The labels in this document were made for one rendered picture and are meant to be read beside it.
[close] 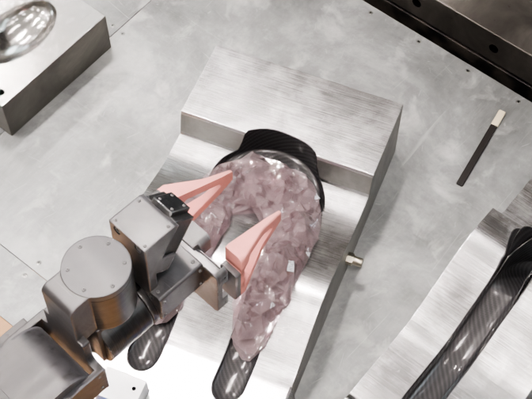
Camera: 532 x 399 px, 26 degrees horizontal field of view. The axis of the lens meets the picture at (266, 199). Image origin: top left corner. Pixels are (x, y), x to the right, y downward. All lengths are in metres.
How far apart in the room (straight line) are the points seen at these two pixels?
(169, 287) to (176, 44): 0.75
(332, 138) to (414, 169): 0.16
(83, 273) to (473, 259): 0.57
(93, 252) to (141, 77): 0.74
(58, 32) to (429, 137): 0.53
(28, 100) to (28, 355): 0.68
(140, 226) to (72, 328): 0.10
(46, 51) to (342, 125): 0.42
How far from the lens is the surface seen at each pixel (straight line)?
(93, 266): 0.93
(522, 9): 1.78
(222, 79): 1.50
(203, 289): 1.04
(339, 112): 1.48
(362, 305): 1.46
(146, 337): 1.39
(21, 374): 0.97
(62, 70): 1.62
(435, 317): 1.36
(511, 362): 1.35
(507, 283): 1.37
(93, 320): 0.95
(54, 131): 1.62
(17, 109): 1.60
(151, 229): 0.93
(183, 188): 1.04
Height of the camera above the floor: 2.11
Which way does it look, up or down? 59 degrees down
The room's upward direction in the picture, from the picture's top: straight up
